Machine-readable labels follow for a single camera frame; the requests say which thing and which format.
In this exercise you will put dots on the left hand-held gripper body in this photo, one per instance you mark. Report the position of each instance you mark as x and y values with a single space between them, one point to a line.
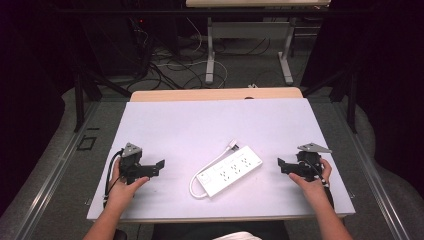
130 163

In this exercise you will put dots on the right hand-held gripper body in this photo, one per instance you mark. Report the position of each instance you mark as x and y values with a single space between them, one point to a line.
308 165

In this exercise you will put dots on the white power strip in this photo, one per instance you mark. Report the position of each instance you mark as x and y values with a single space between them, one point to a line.
230 170

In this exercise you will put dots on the person's right hand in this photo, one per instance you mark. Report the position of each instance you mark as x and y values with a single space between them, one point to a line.
315 190

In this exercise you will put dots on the person's left hand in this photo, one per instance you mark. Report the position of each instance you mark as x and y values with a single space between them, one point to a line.
119 193

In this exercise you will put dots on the black floor socket hatch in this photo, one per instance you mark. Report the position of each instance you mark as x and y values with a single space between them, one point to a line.
87 143

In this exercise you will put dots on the white table cover board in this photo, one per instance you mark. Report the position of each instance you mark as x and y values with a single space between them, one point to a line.
206 126

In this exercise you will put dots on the black metal stand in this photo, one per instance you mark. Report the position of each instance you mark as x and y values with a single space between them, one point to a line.
79 100
351 100

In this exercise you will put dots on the person's dark and white clothing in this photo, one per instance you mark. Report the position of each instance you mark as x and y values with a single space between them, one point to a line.
220 231

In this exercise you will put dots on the black computer tower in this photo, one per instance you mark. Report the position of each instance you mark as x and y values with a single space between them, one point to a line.
113 46

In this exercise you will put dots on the white desk with metal legs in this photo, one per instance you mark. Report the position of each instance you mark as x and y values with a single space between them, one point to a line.
250 30

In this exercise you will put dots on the aluminium floor rail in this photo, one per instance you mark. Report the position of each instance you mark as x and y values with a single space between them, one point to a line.
373 173
50 180

